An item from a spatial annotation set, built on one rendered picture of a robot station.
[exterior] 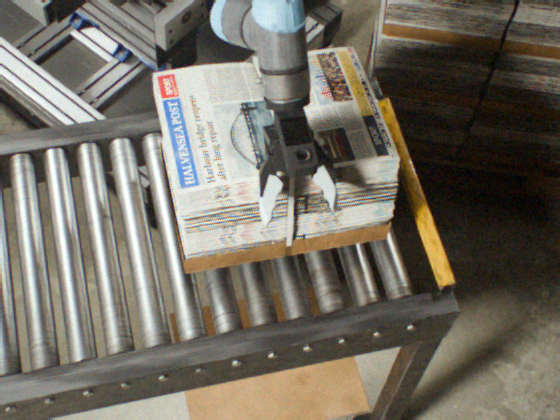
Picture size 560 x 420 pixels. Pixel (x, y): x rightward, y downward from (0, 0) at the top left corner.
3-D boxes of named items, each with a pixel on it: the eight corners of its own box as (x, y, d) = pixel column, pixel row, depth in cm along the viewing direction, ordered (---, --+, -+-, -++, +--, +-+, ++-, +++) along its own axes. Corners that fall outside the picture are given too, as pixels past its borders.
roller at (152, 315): (133, 145, 189) (131, 130, 184) (174, 358, 166) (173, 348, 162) (109, 148, 188) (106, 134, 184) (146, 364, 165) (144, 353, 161)
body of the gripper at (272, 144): (309, 152, 151) (303, 82, 146) (322, 172, 144) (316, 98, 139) (264, 160, 150) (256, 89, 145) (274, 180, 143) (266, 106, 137)
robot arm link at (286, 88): (314, 71, 137) (260, 79, 135) (316, 100, 138) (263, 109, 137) (303, 57, 143) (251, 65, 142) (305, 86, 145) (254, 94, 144)
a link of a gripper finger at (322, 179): (342, 192, 154) (314, 150, 149) (351, 207, 148) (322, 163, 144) (326, 203, 154) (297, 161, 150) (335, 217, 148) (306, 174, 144)
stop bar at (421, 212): (389, 102, 192) (390, 96, 190) (456, 288, 171) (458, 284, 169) (373, 104, 191) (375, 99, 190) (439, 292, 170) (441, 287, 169)
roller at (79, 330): (69, 155, 186) (65, 141, 182) (101, 373, 164) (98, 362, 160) (43, 159, 186) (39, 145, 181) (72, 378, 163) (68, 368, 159)
